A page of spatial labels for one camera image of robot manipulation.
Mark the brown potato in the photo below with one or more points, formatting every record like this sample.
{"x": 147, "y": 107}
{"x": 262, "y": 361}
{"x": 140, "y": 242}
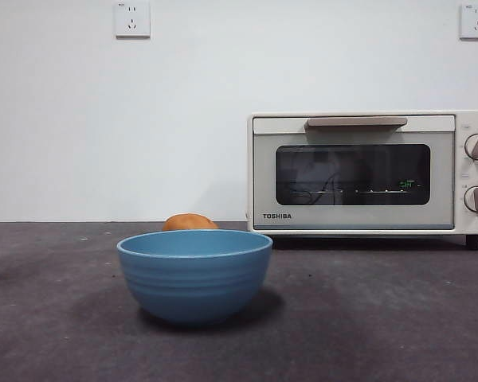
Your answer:
{"x": 187, "y": 223}

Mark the blue ribbed bowl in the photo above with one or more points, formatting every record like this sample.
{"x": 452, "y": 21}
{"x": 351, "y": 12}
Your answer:
{"x": 195, "y": 278}

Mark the cream Toshiba toaster oven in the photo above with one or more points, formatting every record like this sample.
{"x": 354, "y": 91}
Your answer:
{"x": 460, "y": 223}

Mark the white wall socket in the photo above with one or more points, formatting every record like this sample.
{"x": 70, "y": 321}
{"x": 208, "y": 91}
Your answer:
{"x": 477, "y": 22}
{"x": 132, "y": 20}

